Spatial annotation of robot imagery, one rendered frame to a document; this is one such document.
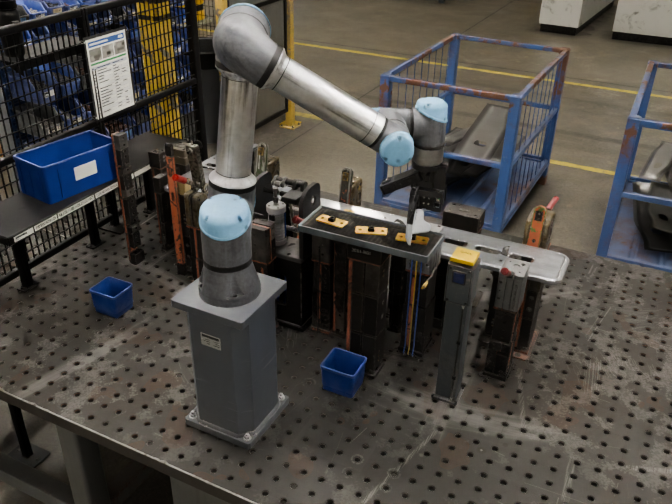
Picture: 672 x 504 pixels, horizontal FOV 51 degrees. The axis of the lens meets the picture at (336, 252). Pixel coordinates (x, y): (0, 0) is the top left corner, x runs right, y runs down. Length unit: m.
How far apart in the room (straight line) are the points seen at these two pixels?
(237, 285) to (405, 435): 0.62
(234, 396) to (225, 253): 0.39
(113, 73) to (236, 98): 1.23
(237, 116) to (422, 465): 0.97
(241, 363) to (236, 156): 0.50
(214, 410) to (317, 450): 0.28
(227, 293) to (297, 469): 0.48
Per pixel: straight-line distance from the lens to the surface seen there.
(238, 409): 1.83
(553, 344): 2.33
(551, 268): 2.12
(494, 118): 4.80
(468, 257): 1.79
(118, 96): 2.84
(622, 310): 2.58
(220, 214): 1.60
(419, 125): 1.67
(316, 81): 1.50
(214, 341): 1.73
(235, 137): 1.66
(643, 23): 9.78
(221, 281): 1.66
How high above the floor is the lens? 2.05
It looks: 30 degrees down
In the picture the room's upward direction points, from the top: 1 degrees clockwise
